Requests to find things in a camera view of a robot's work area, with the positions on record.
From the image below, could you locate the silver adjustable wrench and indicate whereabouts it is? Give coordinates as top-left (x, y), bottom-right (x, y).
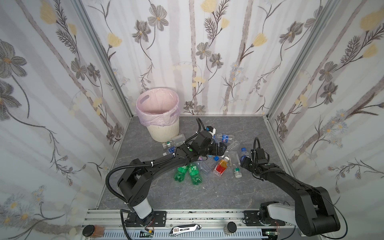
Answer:
top-left (170, 224), bottom-right (202, 237)

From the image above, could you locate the green soda bottle right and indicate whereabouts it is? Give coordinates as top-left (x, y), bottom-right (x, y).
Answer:
top-left (188, 163), bottom-right (202, 185)

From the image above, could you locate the clear bottle green cap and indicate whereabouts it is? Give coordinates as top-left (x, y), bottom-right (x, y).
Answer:
top-left (228, 151), bottom-right (242, 178)

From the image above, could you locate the ribbed clear bottle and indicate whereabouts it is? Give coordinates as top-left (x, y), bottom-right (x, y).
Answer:
top-left (226, 141), bottom-right (240, 153)

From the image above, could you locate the green soda bottle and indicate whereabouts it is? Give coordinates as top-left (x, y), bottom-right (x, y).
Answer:
top-left (188, 163), bottom-right (202, 185)
top-left (174, 166), bottom-right (188, 183)

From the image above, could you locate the clear bottle white cap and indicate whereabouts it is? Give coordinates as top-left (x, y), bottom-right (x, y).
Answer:
top-left (163, 134), bottom-right (186, 149)

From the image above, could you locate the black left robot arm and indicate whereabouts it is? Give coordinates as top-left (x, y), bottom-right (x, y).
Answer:
top-left (105, 118), bottom-right (227, 239)

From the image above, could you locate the clear bottle blue label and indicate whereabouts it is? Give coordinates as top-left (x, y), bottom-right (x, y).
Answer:
top-left (163, 147), bottom-right (175, 156)

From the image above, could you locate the orange red liquid bottle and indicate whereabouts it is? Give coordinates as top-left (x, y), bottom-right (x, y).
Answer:
top-left (214, 157), bottom-right (230, 176)

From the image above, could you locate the black lid brown jar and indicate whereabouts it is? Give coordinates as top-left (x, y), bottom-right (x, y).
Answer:
top-left (82, 225), bottom-right (105, 238)

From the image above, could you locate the pepsi label clear bottle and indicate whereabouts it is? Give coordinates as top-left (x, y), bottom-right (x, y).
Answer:
top-left (214, 133), bottom-right (235, 144)

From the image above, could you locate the green soda bottle left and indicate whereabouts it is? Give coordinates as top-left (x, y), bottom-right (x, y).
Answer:
top-left (174, 166), bottom-right (188, 183)

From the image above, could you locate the tall clear blue bottle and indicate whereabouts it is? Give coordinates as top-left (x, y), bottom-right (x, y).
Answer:
top-left (198, 161), bottom-right (212, 175)

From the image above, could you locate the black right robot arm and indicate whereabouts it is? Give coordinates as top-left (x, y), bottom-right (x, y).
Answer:
top-left (241, 138), bottom-right (341, 237)

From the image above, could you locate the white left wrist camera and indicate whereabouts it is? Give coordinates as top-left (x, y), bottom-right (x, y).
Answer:
top-left (206, 126), bottom-right (216, 136)

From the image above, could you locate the blue label water bottle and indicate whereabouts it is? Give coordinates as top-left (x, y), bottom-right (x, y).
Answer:
top-left (240, 148), bottom-right (251, 162)

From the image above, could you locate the cream bin with pink liner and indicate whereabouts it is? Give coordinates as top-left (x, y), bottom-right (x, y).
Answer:
top-left (136, 88), bottom-right (181, 143)

